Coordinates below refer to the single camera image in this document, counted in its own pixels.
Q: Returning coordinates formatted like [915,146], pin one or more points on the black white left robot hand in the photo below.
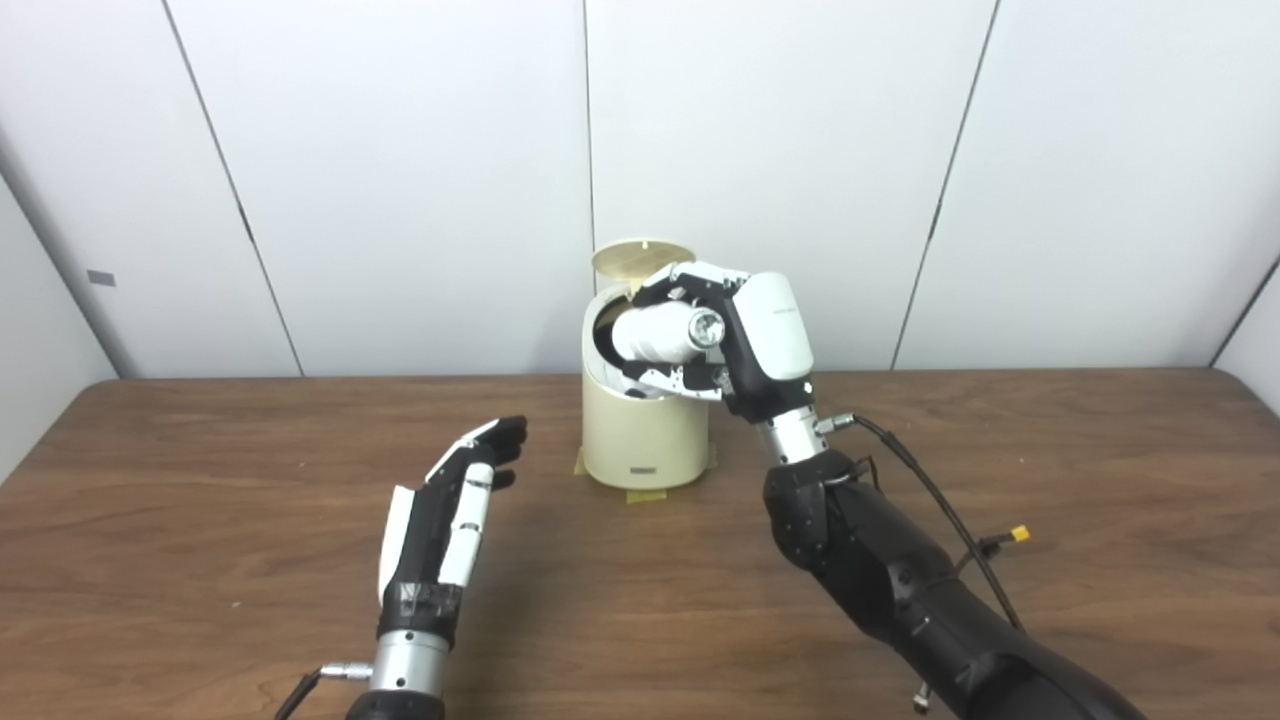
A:
[425,545]

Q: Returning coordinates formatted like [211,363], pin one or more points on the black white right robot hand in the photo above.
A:
[775,335]

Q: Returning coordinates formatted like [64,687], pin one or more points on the small white plastic bottle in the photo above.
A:
[655,335]

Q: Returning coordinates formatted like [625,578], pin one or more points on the cream-colored cylindrical bin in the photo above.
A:
[645,435]

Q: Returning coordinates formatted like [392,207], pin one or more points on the round cream bin lid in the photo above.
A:
[630,258]

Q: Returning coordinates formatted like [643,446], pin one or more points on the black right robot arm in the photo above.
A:
[900,570]

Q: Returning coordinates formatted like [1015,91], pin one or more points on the small grey wall tag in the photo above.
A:
[100,277]

